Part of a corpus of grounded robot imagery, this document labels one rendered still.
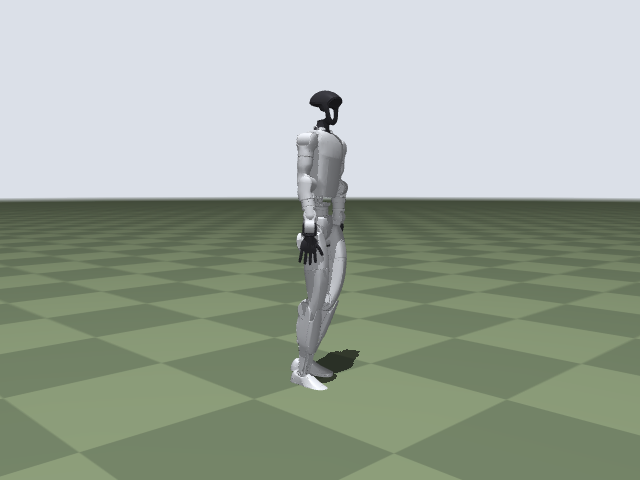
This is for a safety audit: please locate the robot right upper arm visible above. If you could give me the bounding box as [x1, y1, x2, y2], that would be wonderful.
[296, 133, 318, 192]

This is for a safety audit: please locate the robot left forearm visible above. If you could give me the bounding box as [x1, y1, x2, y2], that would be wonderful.
[331, 192, 347, 226]

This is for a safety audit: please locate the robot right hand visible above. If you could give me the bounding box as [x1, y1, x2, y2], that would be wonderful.
[299, 223, 323, 265]

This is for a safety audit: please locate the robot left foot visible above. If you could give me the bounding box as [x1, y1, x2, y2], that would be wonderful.
[290, 358, 333, 377]

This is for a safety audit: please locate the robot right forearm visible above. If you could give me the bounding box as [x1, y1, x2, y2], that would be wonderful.
[298, 176, 317, 233]

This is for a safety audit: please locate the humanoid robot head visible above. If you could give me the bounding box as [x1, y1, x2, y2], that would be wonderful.
[310, 91, 342, 134]

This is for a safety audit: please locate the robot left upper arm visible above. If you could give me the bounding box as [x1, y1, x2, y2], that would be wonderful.
[337, 140, 348, 195]

